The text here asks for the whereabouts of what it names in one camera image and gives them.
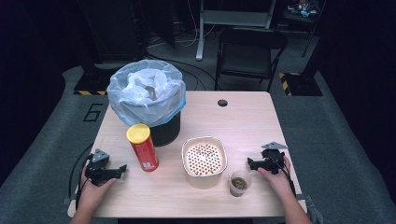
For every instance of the red chip can yellow lid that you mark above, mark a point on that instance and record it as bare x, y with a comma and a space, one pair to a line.
144, 152

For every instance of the black stand base striped tape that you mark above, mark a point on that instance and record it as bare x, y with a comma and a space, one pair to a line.
302, 84
91, 84

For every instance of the white bowl with perforated strainer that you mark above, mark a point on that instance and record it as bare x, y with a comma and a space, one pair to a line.
204, 161

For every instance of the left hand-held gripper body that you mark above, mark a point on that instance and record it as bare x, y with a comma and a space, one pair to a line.
97, 174

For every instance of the person's left hand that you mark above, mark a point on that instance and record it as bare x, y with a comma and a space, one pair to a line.
91, 196

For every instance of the person's right hand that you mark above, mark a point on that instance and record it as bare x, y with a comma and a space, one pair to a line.
280, 183

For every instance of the clear plastic cup brown contents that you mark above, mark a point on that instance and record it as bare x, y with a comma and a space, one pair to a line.
239, 183

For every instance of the black trash bin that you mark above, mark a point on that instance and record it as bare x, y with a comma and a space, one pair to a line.
166, 132

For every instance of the black folding chair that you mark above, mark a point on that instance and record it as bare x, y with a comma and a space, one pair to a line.
249, 56

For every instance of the white metal desk frame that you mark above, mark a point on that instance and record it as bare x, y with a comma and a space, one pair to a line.
232, 18

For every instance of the shelf with colourful clutter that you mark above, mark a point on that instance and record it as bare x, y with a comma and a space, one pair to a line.
303, 9

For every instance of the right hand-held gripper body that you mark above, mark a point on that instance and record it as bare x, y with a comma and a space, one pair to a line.
274, 161

